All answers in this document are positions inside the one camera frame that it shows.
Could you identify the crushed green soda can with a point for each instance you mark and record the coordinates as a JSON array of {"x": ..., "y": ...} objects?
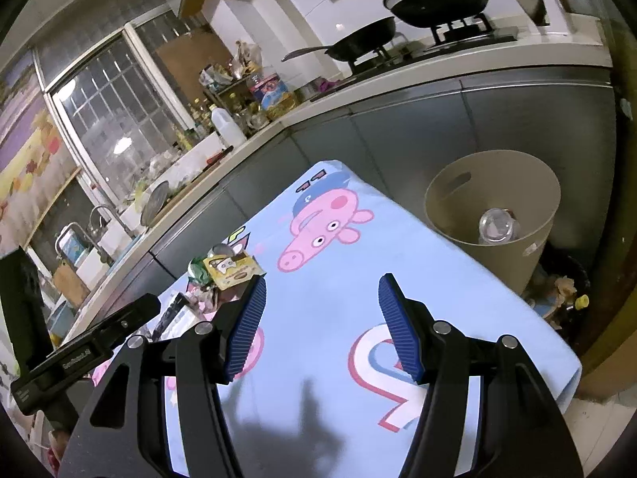
[{"x": 200, "y": 268}]

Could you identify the yellow snack wrapper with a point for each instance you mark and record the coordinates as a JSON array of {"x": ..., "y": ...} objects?
[{"x": 234, "y": 271}]

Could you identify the clear plastic bottle green cap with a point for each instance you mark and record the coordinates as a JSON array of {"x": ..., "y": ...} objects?
[{"x": 498, "y": 226}]

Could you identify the chrome kitchen faucet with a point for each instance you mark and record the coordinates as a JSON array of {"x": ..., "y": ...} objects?
[{"x": 101, "y": 215}]

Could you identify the beige trash bin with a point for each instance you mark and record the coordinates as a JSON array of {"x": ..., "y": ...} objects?
[{"x": 499, "y": 207}]

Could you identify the wooden cutting board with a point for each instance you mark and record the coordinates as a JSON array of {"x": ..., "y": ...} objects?
[{"x": 70, "y": 285}]

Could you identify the Peppa Pig blue tablecloth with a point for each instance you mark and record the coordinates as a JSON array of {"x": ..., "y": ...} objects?
[{"x": 322, "y": 393}]

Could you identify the glass pot lid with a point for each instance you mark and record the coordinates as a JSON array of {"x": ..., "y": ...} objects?
[{"x": 157, "y": 199}]

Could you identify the white plastic jug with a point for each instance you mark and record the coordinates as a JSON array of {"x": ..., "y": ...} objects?
[{"x": 226, "y": 126}]

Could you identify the cooking oil bottle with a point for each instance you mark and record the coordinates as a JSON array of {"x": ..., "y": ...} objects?
[{"x": 272, "y": 94}]

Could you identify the gas stove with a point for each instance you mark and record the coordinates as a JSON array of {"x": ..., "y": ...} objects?
[{"x": 478, "y": 32}]

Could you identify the black frying pan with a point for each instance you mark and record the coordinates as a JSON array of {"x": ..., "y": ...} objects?
[{"x": 370, "y": 38}]

